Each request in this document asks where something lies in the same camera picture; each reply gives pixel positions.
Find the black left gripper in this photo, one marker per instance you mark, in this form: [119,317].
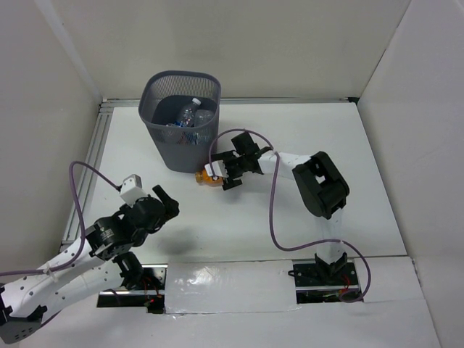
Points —
[164,202]

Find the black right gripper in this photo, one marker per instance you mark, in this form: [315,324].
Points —
[227,156]

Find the small orange juice bottle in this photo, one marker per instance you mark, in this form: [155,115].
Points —
[202,178]

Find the squashed clear blue-label bottle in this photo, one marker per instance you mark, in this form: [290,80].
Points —
[202,117]

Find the crushed blue label bottle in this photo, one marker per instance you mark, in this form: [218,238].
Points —
[186,116]

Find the blue cap plastic bottle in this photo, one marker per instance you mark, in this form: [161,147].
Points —
[195,138]

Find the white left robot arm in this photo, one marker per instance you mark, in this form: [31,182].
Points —
[103,260]

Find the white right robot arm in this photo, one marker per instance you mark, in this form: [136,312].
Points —
[321,186]

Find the grey mesh waste bin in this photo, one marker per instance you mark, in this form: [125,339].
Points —
[162,99]

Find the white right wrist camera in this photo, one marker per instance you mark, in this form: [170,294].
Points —
[216,169]

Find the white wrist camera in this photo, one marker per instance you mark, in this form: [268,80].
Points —
[131,190]
[216,169]

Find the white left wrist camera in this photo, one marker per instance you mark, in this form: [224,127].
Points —
[131,190]

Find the aluminium frame rail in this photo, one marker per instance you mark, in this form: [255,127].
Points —
[87,181]

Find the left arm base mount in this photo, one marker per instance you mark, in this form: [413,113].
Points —
[149,294]

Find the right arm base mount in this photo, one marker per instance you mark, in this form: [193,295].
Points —
[312,288]

